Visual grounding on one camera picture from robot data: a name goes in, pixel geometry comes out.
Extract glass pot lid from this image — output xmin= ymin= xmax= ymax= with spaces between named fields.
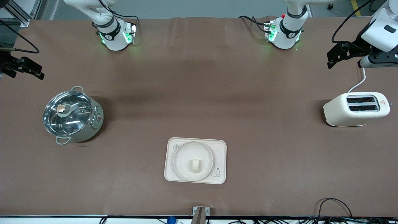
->
xmin=43 ymin=90 xmax=94 ymax=136

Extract black base cable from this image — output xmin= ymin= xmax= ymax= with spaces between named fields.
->
xmin=238 ymin=15 xmax=268 ymax=32
xmin=98 ymin=0 xmax=139 ymax=25

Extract black left base cable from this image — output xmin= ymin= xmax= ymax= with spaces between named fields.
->
xmin=238 ymin=15 xmax=268 ymax=32

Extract cream round plate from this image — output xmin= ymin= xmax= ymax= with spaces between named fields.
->
xmin=173 ymin=141 xmax=214 ymax=182

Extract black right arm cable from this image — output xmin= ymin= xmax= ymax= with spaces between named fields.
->
xmin=0 ymin=19 xmax=40 ymax=54

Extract brown table cover sheet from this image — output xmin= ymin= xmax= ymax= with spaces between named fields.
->
xmin=0 ymin=16 xmax=398 ymax=217

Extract aluminium frame profile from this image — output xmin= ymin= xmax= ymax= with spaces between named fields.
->
xmin=0 ymin=0 xmax=41 ymax=28

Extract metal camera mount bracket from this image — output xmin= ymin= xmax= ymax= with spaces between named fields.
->
xmin=191 ymin=206 xmax=211 ymax=224

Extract cream rectangular rabbit tray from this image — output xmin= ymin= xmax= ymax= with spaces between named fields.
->
xmin=164 ymin=137 xmax=227 ymax=185

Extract cream two-slot toaster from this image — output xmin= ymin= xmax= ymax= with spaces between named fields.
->
xmin=323 ymin=92 xmax=393 ymax=127

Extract black right base cable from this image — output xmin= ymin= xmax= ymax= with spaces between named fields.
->
xmin=98 ymin=0 xmax=139 ymax=25

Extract black looped floor cable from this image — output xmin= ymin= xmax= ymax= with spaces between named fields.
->
xmin=316 ymin=198 xmax=353 ymax=220

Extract steel electric cooking pot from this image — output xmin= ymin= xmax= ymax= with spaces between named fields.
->
xmin=43 ymin=86 xmax=104 ymax=145

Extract white toaster power cord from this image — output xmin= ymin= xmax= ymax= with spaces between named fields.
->
xmin=347 ymin=67 xmax=367 ymax=93

